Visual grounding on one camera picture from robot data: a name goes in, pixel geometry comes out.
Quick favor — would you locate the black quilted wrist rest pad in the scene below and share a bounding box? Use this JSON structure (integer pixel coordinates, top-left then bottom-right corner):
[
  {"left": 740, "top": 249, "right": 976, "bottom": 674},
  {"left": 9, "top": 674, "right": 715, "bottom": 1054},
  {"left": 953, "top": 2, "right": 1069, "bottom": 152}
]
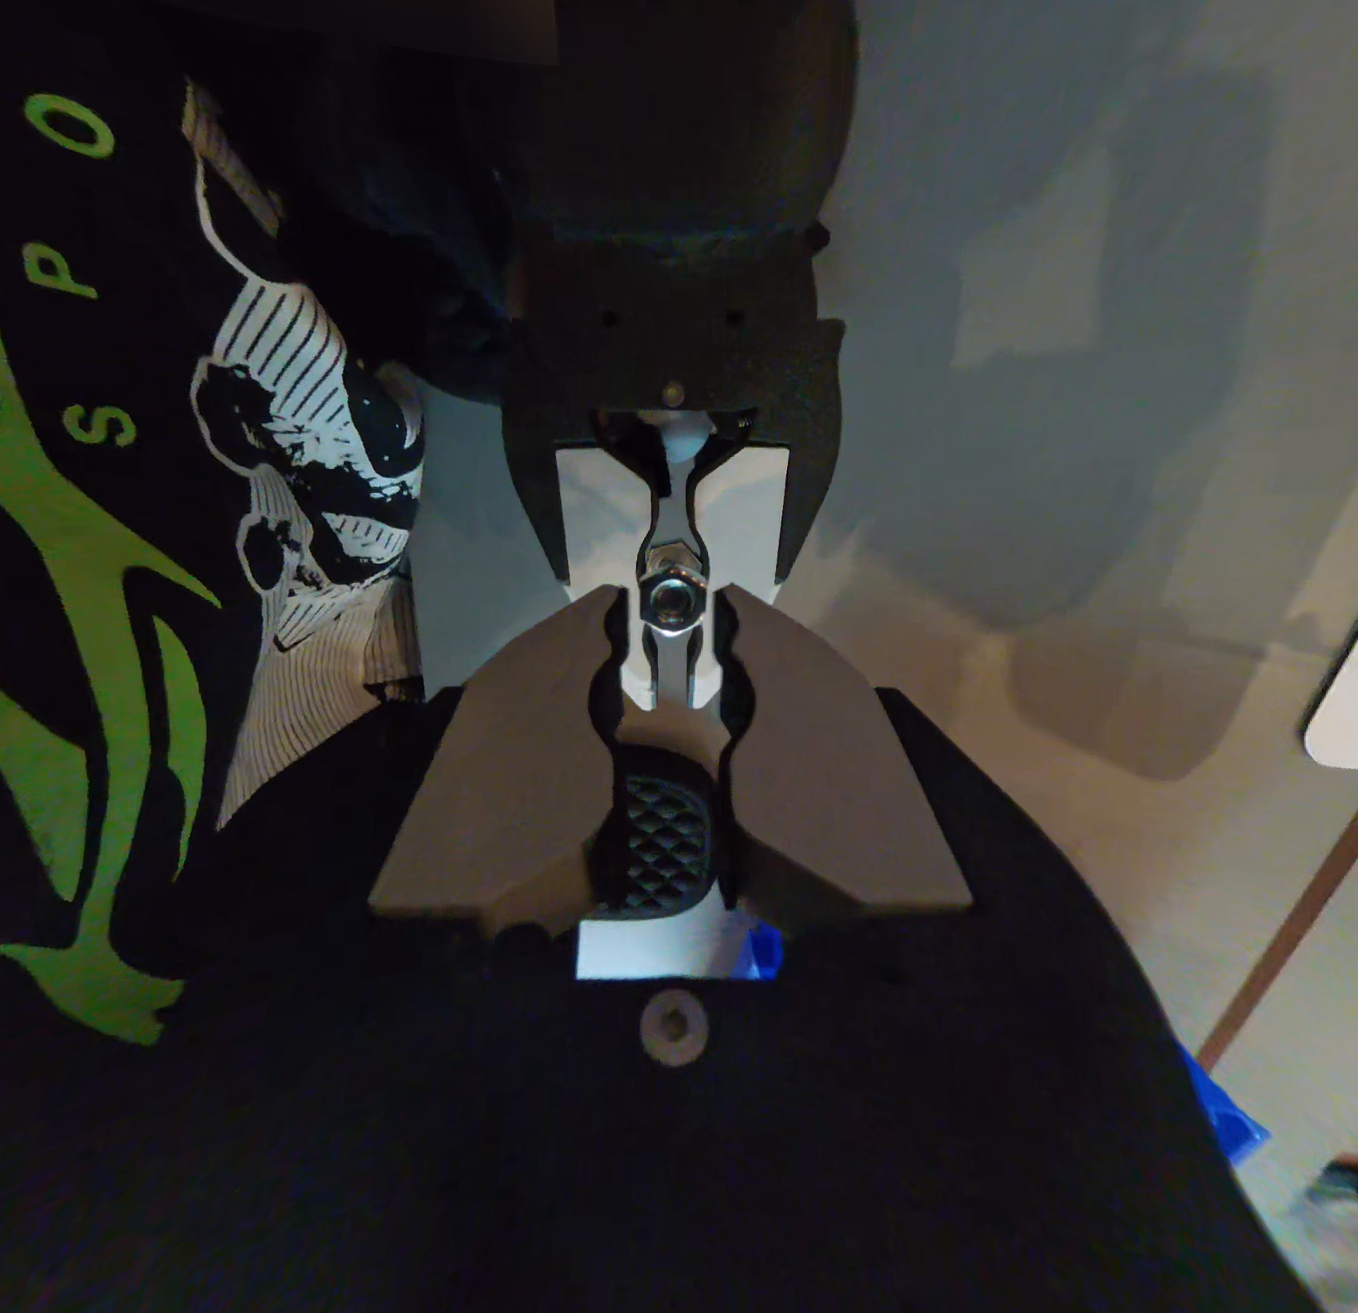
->
[{"left": 589, "top": 743, "right": 733, "bottom": 924}]

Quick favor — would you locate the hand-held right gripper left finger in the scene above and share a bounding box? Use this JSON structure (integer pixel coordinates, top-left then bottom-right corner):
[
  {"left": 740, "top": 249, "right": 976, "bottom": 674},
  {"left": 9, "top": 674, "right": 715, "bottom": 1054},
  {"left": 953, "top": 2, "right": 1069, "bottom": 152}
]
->
[{"left": 367, "top": 584, "right": 637, "bottom": 928}]

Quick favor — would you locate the person's left forearm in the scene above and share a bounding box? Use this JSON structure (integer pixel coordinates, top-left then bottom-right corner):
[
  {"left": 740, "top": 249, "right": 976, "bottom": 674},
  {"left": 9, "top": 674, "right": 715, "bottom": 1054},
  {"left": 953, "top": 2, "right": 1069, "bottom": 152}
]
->
[{"left": 286, "top": 40, "right": 553, "bottom": 404}]

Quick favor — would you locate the blue plastic bin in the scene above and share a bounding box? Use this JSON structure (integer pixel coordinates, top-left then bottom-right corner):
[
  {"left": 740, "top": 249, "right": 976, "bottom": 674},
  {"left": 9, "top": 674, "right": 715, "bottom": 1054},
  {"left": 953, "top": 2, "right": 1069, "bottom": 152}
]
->
[{"left": 742, "top": 923, "right": 1272, "bottom": 1168}]

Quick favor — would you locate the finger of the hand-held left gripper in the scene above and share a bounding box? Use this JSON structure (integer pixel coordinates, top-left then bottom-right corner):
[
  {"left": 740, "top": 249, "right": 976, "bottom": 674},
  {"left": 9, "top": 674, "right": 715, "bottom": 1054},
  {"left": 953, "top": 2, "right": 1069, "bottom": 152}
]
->
[
  {"left": 676, "top": 446, "right": 794, "bottom": 712},
  {"left": 556, "top": 443, "right": 672, "bottom": 712}
]

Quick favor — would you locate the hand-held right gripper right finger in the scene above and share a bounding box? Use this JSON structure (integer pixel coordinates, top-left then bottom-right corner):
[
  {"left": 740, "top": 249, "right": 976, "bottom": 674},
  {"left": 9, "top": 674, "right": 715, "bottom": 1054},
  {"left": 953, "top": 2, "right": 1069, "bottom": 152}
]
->
[{"left": 712, "top": 584, "right": 975, "bottom": 920}]

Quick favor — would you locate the person's black printed shirt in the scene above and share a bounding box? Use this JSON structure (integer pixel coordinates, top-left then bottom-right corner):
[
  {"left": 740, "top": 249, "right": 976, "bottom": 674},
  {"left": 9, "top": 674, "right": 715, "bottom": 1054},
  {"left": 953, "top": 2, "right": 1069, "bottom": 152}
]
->
[{"left": 0, "top": 0, "right": 558, "bottom": 1049}]

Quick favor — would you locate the pale rectangular tray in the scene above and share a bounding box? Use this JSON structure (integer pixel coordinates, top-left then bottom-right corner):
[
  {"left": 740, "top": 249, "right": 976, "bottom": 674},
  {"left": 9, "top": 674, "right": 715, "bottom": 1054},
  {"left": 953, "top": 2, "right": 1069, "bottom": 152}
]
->
[{"left": 1303, "top": 621, "right": 1358, "bottom": 774}]

